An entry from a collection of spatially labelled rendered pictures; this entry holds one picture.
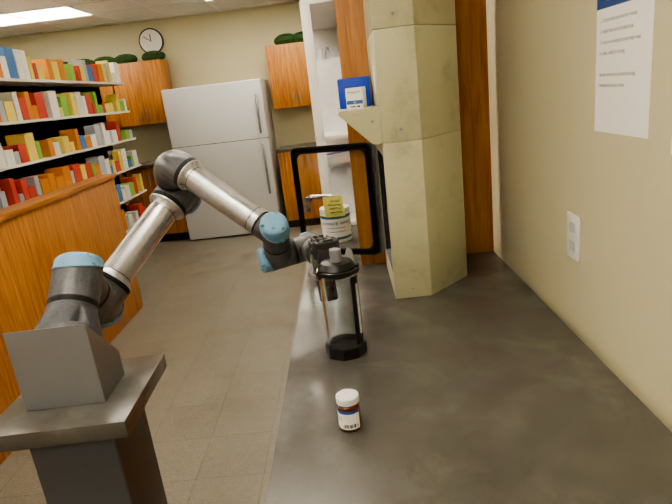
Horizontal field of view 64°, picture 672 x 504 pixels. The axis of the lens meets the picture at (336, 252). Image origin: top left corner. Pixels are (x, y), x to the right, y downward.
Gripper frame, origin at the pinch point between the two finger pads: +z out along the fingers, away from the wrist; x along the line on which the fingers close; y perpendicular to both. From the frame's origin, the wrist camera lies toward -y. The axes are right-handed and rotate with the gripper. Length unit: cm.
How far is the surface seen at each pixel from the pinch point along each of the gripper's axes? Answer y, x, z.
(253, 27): 168, 68, -579
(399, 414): -22.2, 2.0, 29.7
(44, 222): 3, -122, -235
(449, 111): 35, 46, -28
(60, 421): -20, -67, 1
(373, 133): 31.8, 21.2, -24.4
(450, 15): 61, 49, -27
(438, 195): 11.3, 39.5, -25.5
